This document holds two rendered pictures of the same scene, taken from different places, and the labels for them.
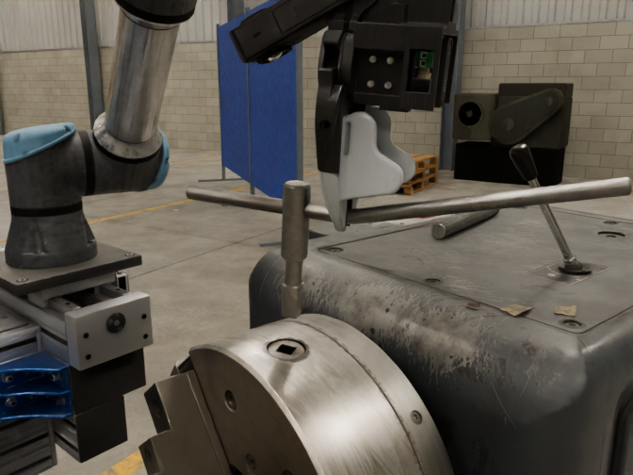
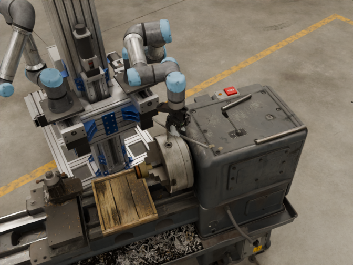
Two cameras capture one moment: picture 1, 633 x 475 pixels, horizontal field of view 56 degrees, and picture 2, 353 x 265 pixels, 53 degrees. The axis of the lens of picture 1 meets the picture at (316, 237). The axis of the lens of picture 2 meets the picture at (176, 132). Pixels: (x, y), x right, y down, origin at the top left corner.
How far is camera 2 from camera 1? 133 cm
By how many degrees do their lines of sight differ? 37
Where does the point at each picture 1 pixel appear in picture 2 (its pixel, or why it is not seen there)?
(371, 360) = (182, 149)
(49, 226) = not seen: hidden behind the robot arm
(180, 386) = (152, 143)
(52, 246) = not seen: hidden behind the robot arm
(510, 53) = not seen: outside the picture
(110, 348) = (148, 109)
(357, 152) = (173, 130)
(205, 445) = (156, 154)
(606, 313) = (227, 151)
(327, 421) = (170, 160)
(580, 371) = (209, 163)
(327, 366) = (174, 150)
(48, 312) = (134, 97)
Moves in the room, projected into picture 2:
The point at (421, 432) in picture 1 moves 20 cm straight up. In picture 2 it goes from (187, 163) to (186, 135)
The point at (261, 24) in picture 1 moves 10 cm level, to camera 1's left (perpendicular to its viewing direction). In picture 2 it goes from (159, 109) to (139, 104)
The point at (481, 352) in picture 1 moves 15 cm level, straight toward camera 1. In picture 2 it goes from (200, 153) to (182, 173)
